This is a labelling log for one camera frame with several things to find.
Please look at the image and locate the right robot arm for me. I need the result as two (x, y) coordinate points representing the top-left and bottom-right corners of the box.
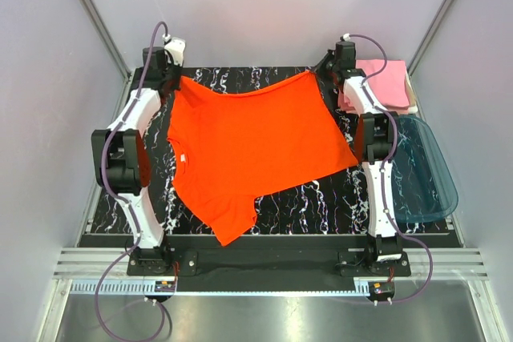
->
(314, 34), (402, 279)

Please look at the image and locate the right aluminium frame post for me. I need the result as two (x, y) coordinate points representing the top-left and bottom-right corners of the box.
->
(407, 0), (456, 75)

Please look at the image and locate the folded pink t-shirt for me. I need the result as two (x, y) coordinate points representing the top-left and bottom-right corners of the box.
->
(368, 60), (410, 110)

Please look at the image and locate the folded salmon t-shirt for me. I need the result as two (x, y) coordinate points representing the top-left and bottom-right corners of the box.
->
(337, 91), (357, 115)

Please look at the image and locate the blue transparent plastic bin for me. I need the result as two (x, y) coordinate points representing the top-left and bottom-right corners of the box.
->
(392, 115), (458, 224)

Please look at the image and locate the left aluminium frame post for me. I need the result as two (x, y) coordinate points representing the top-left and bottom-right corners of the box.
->
(79, 0), (131, 80)

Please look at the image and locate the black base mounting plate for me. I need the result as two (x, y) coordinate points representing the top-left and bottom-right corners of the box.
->
(119, 235), (387, 284)

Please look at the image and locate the slotted cable duct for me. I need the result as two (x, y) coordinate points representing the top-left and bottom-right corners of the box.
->
(71, 279), (370, 296)

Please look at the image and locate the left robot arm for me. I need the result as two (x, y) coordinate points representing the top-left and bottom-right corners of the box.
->
(91, 39), (185, 276)

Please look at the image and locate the aluminium frame post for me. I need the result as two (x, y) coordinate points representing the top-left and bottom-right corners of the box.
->
(407, 0), (456, 75)
(79, 0), (131, 80)

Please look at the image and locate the folded cream t-shirt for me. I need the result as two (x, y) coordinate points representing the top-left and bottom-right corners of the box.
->
(396, 72), (418, 115)

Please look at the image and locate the aluminium rail front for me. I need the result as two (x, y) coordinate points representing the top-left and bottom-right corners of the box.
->
(45, 247), (512, 341)

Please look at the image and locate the orange t-shirt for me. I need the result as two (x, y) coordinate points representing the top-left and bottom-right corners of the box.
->
(168, 71), (357, 246)

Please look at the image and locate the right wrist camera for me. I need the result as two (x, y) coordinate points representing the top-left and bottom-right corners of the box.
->
(339, 33), (355, 47)

